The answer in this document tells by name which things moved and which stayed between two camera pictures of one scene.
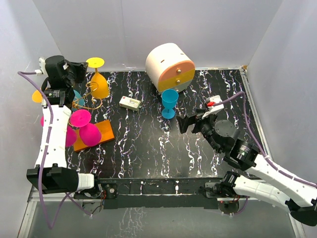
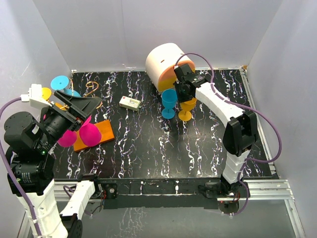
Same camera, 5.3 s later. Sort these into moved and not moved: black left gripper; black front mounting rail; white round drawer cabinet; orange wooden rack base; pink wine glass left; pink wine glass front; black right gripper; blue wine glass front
Moved: black right gripper; black left gripper
Not moved: orange wooden rack base; black front mounting rail; pink wine glass front; blue wine glass front; pink wine glass left; white round drawer cabinet
